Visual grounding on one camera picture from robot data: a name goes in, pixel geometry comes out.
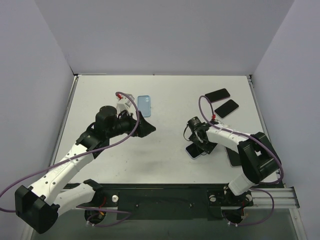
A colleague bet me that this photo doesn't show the light blue phone case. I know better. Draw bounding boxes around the light blue phone case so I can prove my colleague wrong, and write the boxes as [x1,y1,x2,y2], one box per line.
[137,95,151,118]

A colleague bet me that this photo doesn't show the black phone from beige case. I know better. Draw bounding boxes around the black phone from beige case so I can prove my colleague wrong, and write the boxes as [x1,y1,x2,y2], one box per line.
[214,99,239,119]

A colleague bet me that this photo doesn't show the purple phone from blue case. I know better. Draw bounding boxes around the purple phone from blue case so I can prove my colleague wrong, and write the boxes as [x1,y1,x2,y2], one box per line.
[204,88,231,103]

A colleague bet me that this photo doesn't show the beige phone case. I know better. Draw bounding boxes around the beige phone case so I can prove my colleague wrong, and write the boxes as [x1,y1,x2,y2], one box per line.
[116,93,126,105]

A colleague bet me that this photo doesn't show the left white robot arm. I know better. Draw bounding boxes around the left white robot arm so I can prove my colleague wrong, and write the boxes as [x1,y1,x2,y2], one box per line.
[14,105,156,234]

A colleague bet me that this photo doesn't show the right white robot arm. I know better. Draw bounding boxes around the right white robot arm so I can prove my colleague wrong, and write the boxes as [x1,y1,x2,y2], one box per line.
[187,116,281,205]

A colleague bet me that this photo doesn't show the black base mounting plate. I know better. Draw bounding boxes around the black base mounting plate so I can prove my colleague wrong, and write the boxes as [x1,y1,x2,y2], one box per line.
[82,183,253,221]

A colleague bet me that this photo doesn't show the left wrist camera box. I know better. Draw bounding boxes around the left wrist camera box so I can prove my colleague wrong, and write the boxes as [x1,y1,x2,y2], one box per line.
[115,93,135,113]

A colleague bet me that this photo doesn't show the aluminium frame rail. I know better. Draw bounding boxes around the aluminium frame rail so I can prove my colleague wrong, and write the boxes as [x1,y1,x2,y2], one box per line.
[38,75,296,233]

